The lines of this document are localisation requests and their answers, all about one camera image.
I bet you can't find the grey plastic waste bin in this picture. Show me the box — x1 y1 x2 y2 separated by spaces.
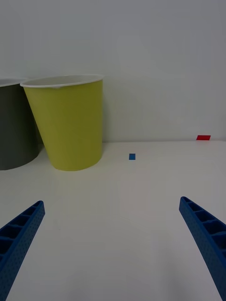
0 77 45 170

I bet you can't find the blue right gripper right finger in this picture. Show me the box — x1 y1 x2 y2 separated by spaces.
179 196 226 301

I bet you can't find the yellow-green plastic waste bin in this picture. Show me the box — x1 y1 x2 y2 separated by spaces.
20 73 105 172

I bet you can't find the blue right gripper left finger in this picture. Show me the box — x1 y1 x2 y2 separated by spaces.
0 200 46 301

